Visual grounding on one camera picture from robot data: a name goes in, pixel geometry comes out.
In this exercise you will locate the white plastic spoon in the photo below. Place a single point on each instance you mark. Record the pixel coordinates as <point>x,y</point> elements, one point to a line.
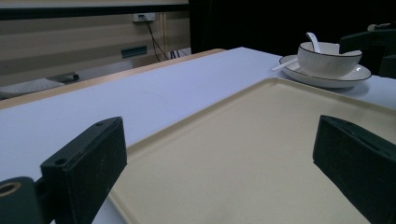
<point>284,64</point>

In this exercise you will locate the dark grey device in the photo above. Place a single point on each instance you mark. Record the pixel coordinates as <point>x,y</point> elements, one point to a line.
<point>67,76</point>

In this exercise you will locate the white bowl with dark rim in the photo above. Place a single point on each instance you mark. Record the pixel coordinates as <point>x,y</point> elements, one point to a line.
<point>327,63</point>

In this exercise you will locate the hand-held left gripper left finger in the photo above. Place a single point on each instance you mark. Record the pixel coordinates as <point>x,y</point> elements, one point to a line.
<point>90,158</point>

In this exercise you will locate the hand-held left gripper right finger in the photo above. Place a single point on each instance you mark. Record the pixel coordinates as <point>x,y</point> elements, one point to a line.
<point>358,161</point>

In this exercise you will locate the dark green wall panel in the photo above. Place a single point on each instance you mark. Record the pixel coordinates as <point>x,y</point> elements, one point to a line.
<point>134,52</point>

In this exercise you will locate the white wall socket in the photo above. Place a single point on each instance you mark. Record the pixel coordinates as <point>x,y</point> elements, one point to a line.
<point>144,17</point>

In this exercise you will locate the white ceramic spoon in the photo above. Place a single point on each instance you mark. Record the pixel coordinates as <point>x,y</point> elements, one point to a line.
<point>314,42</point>

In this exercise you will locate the white plate with dark rim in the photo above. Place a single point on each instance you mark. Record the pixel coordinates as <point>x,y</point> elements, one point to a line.
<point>358,76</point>

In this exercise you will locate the beige plastic tray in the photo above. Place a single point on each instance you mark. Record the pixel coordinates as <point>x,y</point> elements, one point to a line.
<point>249,149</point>

